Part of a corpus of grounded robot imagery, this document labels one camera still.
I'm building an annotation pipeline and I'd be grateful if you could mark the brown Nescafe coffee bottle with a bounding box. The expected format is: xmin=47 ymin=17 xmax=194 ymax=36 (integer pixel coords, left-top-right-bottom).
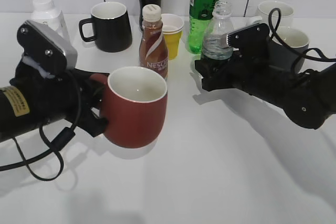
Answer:
xmin=139 ymin=4 xmax=168 ymax=79

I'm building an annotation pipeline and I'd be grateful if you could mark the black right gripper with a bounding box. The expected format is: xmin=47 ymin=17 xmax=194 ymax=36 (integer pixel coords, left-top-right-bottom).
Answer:
xmin=195 ymin=52 xmax=270 ymax=95

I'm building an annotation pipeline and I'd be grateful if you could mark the white paper cup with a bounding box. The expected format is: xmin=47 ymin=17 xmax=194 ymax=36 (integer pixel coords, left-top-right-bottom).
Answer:
xmin=161 ymin=14 xmax=184 ymax=34

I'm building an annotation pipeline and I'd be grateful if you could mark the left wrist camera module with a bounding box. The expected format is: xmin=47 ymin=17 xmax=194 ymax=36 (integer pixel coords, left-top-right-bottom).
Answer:
xmin=17 ymin=20 xmax=78 ymax=79

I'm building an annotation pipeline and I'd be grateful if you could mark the white yogurt drink bottle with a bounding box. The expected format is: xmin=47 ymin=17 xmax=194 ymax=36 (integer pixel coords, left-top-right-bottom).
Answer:
xmin=31 ymin=0 xmax=70 ymax=41

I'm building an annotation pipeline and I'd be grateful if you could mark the clear water bottle green label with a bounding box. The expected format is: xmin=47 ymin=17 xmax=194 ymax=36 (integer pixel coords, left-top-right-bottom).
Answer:
xmin=201 ymin=1 xmax=234 ymax=60

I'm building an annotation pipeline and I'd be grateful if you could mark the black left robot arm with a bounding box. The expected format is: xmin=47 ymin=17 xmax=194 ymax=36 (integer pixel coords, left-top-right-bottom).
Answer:
xmin=1 ymin=62 xmax=108 ymax=142

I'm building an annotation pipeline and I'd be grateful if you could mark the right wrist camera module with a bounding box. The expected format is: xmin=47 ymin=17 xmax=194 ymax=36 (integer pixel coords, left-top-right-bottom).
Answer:
xmin=224 ymin=23 xmax=270 ymax=61

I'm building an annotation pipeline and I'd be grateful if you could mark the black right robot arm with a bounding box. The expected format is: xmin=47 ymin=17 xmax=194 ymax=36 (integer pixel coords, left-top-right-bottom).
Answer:
xmin=195 ymin=51 xmax=335 ymax=130

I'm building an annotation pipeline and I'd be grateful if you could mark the white ceramic mug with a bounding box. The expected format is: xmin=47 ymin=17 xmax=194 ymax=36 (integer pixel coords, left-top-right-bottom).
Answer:
xmin=246 ymin=0 xmax=295 ymax=28

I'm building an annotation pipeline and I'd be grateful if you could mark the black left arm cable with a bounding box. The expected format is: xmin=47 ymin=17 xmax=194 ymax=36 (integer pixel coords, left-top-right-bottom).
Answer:
xmin=0 ymin=70 xmax=81 ymax=182

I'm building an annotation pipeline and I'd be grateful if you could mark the yellow paper cup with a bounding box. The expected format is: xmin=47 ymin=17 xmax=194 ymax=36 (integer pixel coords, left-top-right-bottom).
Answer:
xmin=163 ymin=30 xmax=182 ymax=60

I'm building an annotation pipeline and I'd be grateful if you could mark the black ceramic mug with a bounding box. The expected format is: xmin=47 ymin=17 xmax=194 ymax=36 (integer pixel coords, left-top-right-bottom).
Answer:
xmin=79 ymin=2 xmax=133 ymax=52

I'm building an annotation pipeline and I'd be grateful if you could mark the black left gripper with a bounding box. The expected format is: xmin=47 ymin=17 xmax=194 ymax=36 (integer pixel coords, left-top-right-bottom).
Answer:
xmin=10 ymin=62 xmax=109 ymax=137

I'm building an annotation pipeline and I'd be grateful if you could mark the dark grey ceramic mug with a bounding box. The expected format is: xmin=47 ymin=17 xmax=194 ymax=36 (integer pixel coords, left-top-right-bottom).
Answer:
xmin=269 ymin=26 xmax=310 ymax=72

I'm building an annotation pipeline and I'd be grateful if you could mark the green soda bottle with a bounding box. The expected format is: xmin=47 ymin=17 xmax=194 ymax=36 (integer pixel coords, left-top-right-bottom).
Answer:
xmin=187 ymin=0 xmax=219 ymax=54

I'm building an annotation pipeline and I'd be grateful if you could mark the red ceramic mug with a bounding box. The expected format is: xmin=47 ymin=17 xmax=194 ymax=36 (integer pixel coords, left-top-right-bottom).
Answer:
xmin=99 ymin=66 xmax=168 ymax=148

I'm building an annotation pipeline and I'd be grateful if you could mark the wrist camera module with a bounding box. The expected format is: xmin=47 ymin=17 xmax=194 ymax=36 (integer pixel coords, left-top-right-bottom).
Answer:
xmin=224 ymin=23 xmax=270 ymax=61
xmin=17 ymin=20 xmax=78 ymax=79

